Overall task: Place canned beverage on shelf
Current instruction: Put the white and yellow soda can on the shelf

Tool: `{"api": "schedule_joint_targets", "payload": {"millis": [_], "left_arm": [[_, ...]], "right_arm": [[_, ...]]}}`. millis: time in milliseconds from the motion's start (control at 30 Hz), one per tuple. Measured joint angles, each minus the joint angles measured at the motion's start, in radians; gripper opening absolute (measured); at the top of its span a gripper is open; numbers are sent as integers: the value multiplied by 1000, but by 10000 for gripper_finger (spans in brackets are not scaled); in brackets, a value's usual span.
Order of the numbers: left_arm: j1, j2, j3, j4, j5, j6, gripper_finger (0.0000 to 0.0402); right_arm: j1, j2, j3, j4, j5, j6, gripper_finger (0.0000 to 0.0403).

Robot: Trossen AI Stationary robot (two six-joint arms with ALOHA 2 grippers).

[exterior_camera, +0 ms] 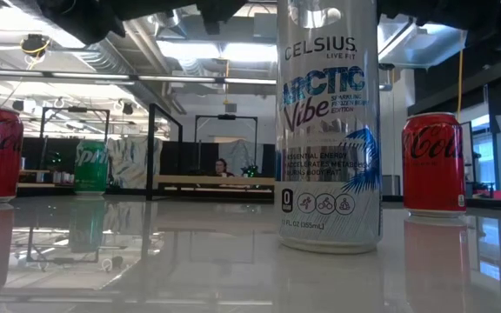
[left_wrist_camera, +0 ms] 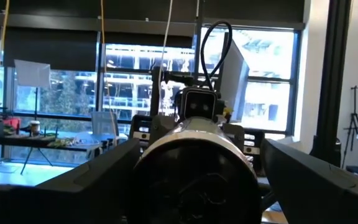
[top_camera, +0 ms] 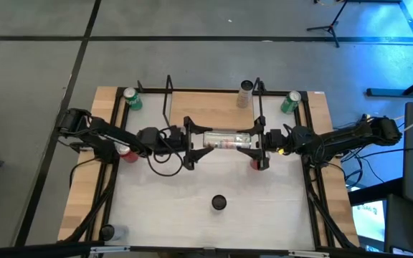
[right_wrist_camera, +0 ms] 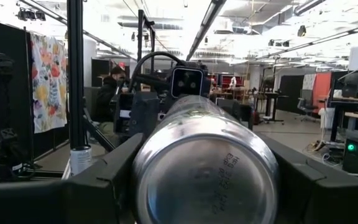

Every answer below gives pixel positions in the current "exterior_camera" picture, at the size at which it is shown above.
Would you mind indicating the Celsius Arctic Vibe can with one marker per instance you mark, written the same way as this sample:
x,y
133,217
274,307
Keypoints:
x,y
329,130

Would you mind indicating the green Sprite can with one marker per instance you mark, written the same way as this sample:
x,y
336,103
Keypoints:
x,y
90,171

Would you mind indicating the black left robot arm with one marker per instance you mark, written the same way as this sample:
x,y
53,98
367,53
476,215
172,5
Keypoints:
x,y
85,17

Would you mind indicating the small white cover sheet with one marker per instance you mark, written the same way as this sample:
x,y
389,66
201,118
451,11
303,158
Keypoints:
x,y
242,154

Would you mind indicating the background robot green lights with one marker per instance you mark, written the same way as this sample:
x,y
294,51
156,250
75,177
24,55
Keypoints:
x,y
250,171
53,161

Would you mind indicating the person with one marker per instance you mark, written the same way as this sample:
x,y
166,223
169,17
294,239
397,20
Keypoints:
x,y
221,167

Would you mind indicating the wide black partition panel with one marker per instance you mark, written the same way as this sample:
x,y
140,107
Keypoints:
x,y
189,158

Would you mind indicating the large white cover sheet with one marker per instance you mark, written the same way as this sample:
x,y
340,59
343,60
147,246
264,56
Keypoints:
x,y
131,163

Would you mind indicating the long linear ceiling light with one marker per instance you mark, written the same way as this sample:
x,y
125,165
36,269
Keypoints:
x,y
89,76

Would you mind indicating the background wooden table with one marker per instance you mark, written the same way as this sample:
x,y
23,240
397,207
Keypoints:
x,y
46,184

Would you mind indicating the narrow black partition panel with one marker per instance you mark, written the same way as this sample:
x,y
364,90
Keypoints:
x,y
33,152

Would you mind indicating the wooden shelf black metal frame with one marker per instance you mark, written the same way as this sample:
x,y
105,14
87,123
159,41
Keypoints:
x,y
211,179

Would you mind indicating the black background rig frame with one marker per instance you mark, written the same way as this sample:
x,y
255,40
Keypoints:
x,y
226,116
76,109

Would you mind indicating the round silver air duct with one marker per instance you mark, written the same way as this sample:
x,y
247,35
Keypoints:
x,y
102,61

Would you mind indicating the rectangular metal duct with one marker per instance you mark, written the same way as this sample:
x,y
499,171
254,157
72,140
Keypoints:
x,y
424,45

